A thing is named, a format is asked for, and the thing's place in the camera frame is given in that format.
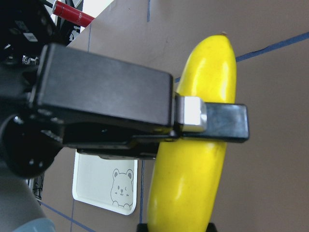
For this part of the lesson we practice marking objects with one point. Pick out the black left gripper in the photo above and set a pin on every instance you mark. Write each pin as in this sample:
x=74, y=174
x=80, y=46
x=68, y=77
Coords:
x=80, y=100

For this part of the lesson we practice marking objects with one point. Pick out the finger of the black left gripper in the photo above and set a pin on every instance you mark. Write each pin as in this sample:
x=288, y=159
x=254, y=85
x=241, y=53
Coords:
x=199, y=120

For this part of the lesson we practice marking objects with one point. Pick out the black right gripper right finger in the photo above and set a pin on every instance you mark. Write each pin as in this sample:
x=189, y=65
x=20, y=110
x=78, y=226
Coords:
x=211, y=227

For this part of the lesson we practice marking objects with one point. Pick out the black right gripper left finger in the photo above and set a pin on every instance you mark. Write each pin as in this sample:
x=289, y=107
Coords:
x=142, y=227

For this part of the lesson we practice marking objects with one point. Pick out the bright yellow plastic banana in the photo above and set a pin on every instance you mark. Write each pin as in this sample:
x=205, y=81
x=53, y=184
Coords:
x=187, y=173

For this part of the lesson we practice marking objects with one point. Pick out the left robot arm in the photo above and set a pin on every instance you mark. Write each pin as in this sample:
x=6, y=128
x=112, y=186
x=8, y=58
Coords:
x=19, y=207

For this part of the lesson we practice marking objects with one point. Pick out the white rectangular bear tray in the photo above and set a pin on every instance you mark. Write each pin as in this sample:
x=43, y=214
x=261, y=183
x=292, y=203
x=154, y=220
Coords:
x=105, y=183

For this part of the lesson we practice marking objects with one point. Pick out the red cylinder bottle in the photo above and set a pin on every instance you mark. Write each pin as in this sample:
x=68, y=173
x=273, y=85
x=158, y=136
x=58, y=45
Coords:
x=71, y=14

